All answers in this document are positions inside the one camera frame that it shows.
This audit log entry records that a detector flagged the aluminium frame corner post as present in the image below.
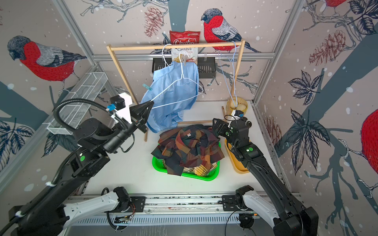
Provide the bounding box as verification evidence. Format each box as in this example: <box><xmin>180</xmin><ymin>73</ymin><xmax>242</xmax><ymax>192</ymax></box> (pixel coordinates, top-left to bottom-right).
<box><xmin>50</xmin><ymin>0</ymin><xmax>118</xmax><ymax>102</ymax></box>

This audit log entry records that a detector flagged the light blue long-sleeve shirt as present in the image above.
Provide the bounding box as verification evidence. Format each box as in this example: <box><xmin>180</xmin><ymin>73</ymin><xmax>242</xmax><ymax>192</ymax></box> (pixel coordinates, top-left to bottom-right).
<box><xmin>141</xmin><ymin>62</ymin><xmax>199</xmax><ymax>133</ymax></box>

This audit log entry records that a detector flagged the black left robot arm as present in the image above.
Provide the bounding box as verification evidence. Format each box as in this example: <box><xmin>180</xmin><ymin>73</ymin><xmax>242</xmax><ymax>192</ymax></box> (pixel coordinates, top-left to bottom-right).
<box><xmin>1</xmin><ymin>98</ymin><xmax>154</xmax><ymax>236</ymax></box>

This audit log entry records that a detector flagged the yellow plastic tray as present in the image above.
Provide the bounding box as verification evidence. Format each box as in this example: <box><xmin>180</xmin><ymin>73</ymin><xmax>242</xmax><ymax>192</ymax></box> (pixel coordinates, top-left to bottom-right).
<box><xmin>224</xmin><ymin>140</ymin><xmax>249</xmax><ymax>174</ymax></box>

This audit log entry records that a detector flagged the wooden clothes rack frame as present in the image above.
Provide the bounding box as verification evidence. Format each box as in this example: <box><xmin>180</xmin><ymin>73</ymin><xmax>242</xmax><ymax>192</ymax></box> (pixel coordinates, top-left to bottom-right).
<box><xmin>106</xmin><ymin>39</ymin><xmax>246</xmax><ymax>142</ymax></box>

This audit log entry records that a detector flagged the light blue wire hanger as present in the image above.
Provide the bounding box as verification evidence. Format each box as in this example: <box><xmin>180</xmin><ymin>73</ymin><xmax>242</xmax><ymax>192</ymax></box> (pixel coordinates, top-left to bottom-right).
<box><xmin>217</xmin><ymin>40</ymin><xmax>240</xmax><ymax>108</ymax></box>

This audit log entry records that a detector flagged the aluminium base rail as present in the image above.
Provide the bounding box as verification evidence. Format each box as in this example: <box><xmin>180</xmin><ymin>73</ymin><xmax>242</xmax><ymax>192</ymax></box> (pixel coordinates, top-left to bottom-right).
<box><xmin>63</xmin><ymin>191</ymin><xmax>305</xmax><ymax>216</ymax></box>

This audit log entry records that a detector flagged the green plastic mesh basket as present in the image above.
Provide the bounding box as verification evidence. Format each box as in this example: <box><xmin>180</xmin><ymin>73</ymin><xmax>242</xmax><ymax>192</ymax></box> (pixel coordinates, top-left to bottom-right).
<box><xmin>152</xmin><ymin>140</ymin><xmax>224</xmax><ymax>181</ymax></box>

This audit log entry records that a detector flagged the black wall-mounted basket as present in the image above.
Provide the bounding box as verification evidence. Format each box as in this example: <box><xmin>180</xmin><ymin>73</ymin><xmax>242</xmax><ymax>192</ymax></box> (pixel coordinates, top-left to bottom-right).
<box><xmin>152</xmin><ymin>58</ymin><xmax>217</xmax><ymax>79</ymax></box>

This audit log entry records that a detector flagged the white cassava chips bag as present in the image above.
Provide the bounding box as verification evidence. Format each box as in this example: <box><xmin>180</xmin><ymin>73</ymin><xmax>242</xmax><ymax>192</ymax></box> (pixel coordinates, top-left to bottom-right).
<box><xmin>171</xmin><ymin>48</ymin><xmax>198</xmax><ymax>64</ymax></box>

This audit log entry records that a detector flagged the teal clothespin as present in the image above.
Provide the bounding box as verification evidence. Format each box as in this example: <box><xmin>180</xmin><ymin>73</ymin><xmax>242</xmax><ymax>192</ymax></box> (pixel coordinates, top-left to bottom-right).
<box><xmin>143</xmin><ymin>84</ymin><xmax>152</xmax><ymax>91</ymax></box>

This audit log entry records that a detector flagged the dark multicolour plaid shirt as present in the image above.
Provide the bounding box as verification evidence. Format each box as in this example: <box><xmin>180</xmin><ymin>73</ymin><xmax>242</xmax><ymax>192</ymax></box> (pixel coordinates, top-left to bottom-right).
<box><xmin>152</xmin><ymin>124</ymin><xmax>224</xmax><ymax>176</ymax></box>

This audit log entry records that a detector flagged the yellow plaid long-sleeve shirt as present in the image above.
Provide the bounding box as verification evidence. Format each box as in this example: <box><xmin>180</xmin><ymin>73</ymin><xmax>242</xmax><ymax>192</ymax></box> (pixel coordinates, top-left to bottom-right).
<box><xmin>183</xmin><ymin>163</ymin><xmax>218</xmax><ymax>177</ymax></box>

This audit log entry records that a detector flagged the white wire mesh shelf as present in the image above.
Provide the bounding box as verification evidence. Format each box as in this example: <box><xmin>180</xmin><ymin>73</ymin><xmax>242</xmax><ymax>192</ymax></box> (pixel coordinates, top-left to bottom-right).
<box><xmin>47</xmin><ymin>72</ymin><xmax>108</xmax><ymax>135</ymax></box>

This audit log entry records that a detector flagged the red Chuba chips bag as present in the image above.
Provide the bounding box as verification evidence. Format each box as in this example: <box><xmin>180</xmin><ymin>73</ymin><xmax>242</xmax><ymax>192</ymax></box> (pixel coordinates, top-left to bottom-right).
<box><xmin>169</xmin><ymin>30</ymin><xmax>200</xmax><ymax>45</ymax></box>

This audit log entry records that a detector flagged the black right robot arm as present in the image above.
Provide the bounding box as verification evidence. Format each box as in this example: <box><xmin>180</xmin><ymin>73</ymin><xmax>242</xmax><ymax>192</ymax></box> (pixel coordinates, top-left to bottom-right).
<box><xmin>212</xmin><ymin>117</ymin><xmax>319</xmax><ymax>236</ymax></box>

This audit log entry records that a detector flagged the white wire hanger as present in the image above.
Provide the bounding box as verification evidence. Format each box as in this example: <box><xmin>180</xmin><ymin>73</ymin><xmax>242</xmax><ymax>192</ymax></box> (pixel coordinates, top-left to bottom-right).
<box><xmin>161</xmin><ymin>43</ymin><xmax>173</xmax><ymax>67</ymax></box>
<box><xmin>145</xmin><ymin>62</ymin><xmax>203</xmax><ymax>111</ymax></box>

